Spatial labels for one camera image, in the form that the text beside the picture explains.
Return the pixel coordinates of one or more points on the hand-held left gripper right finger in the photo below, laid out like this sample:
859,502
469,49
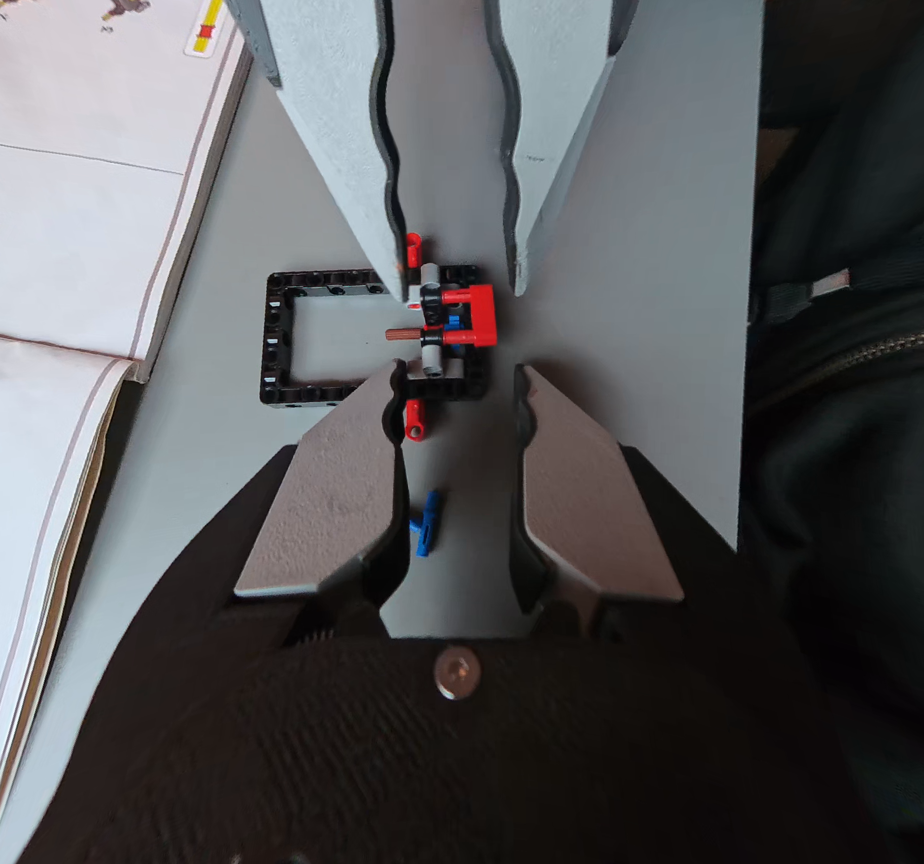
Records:
592,517

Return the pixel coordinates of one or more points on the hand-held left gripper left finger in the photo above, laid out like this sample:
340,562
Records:
325,510

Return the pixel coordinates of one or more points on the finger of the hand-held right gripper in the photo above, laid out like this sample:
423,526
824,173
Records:
325,48
556,48

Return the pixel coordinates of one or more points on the black lego frame assembly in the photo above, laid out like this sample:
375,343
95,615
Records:
273,330

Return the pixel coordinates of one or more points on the red lego beam piece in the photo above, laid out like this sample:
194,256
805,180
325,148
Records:
489,315

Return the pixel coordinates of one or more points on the white lego instruction booklet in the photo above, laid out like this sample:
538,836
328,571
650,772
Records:
86,192

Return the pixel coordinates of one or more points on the black zip jacket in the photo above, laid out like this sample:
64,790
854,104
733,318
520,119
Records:
852,445

